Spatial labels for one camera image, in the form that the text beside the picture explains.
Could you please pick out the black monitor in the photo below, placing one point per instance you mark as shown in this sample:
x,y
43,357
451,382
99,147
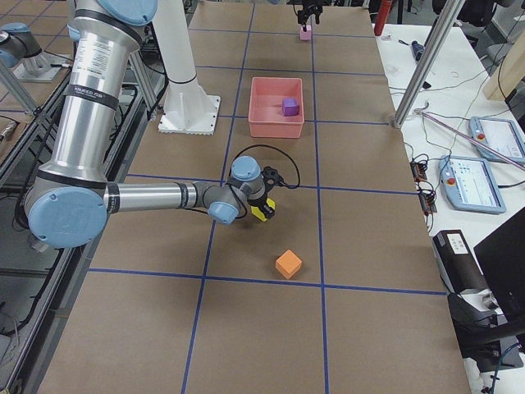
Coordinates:
x,y
501,258

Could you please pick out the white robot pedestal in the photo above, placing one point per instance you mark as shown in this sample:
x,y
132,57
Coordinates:
x,y
187,109

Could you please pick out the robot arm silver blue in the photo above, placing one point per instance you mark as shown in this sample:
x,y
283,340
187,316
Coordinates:
x,y
71,198

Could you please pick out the near teach pendant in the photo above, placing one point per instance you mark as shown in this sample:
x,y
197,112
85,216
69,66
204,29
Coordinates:
x,y
469,185

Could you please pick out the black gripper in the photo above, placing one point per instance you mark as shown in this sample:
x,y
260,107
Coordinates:
x,y
307,10
260,201

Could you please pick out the far teach pendant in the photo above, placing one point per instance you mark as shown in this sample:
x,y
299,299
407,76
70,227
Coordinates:
x,y
504,136

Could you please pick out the pink plastic bin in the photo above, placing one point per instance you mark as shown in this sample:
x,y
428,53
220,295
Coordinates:
x,y
265,115

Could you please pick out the aluminium frame post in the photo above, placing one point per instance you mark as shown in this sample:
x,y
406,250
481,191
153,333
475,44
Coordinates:
x,y
435,40

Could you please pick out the pink metal rod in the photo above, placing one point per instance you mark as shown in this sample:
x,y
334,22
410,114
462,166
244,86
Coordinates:
x,y
485,151

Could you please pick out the purple foam block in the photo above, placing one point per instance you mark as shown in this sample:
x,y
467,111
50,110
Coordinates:
x,y
289,107

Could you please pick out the red fire extinguisher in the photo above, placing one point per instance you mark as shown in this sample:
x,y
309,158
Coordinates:
x,y
382,15

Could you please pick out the yellow foam block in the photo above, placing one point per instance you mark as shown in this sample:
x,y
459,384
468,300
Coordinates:
x,y
265,211

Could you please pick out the black cardboard box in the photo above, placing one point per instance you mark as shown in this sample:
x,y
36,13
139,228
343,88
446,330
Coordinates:
x,y
458,268

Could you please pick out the orange foam block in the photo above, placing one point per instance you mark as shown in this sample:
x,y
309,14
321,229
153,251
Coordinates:
x,y
288,264

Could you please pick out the teach pendant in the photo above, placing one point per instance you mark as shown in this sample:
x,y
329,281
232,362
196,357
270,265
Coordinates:
x,y
504,136
469,185

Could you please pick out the small circuit board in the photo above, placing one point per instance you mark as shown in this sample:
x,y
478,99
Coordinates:
x,y
419,170

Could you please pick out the pink foam block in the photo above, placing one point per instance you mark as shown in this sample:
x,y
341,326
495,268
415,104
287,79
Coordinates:
x,y
305,32

